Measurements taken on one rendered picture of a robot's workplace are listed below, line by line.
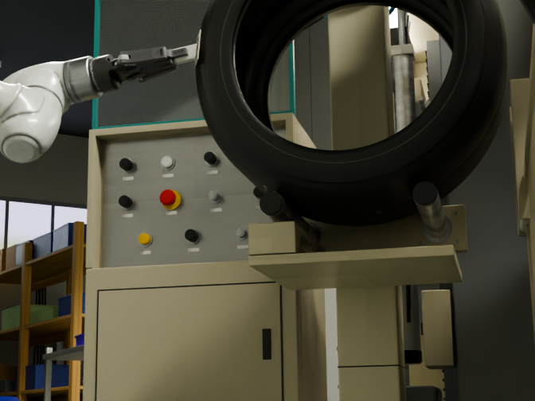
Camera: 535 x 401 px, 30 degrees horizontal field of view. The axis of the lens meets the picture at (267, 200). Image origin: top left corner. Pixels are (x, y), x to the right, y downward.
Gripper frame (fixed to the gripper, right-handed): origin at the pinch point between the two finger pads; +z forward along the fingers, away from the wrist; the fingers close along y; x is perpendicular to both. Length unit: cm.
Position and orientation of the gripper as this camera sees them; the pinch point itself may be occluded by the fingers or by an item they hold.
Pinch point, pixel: (189, 53)
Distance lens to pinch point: 208.0
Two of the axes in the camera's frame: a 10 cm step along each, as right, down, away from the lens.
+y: 2.3, 2.1, 9.5
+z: 9.6, -2.0, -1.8
